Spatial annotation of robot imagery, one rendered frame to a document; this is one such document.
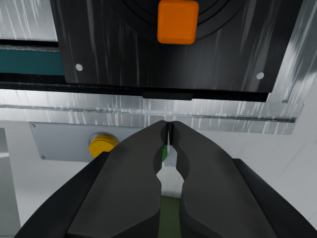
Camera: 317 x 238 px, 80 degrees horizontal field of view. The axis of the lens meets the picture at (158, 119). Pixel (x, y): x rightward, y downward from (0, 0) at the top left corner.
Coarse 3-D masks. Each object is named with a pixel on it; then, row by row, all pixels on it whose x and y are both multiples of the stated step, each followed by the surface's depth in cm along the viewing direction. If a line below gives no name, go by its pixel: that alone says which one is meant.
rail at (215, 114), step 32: (0, 96) 24; (32, 96) 24; (64, 96) 24; (96, 96) 24; (128, 96) 24; (160, 96) 23; (192, 96) 24; (224, 96) 25; (256, 96) 25; (192, 128) 26; (224, 128) 25; (256, 128) 25; (288, 128) 25
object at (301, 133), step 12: (312, 84) 32; (312, 96) 33; (312, 108) 34; (0, 120) 38; (12, 120) 38; (300, 120) 36; (312, 120) 35; (204, 132) 38; (216, 132) 37; (228, 132) 37; (240, 132) 37; (300, 132) 37; (312, 132) 37
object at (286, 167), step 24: (24, 144) 41; (240, 144) 39; (264, 144) 38; (288, 144) 38; (312, 144) 38; (24, 168) 44; (48, 168) 44; (72, 168) 44; (168, 168) 42; (264, 168) 41; (288, 168) 41; (312, 168) 41; (24, 192) 48; (48, 192) 48; (168, 192) 46; (288, 192) 44; (312, 192) 44; (24, 216) 53; (312, 216) 48
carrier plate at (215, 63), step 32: (64, 0) 18; (96, 0) 18; (256, 0) 18; (288, 0) 18; (64, 32) 20; (96, 32) 20; (128, 32) 19; (224, 32) 19; (256, 32) 19; (288, 32) 19; (64, 64) 21; (96, 64) 21; (128, 64) 21; (160, 64) 21; (192, 64) 21; (224, 64) 21; (256, 64) 20
